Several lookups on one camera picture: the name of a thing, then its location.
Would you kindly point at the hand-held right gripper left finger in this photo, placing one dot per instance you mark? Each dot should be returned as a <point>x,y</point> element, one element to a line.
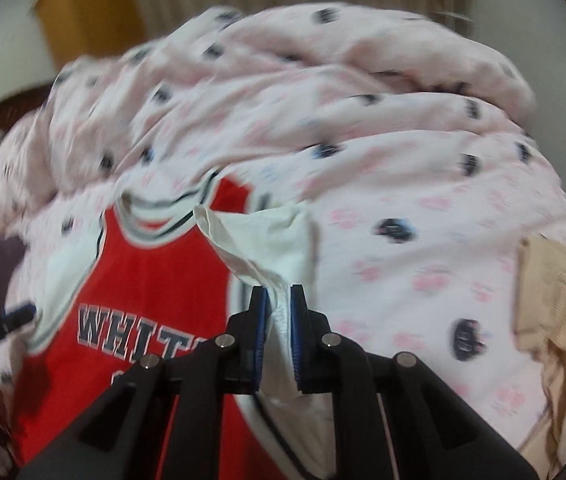
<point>261,310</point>

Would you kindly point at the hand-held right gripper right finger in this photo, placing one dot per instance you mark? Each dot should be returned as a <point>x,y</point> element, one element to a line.
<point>297,330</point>

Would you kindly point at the red basketball jersey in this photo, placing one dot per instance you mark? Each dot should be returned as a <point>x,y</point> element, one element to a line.
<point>128,300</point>

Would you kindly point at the pink printed blanket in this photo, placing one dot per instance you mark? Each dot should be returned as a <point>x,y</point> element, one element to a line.
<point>363,160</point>

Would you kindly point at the beige ribbed garment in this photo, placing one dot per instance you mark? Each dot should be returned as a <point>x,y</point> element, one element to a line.
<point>558,330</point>

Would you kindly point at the wooden cabinet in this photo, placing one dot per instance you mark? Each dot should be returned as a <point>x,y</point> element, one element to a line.
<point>88,15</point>

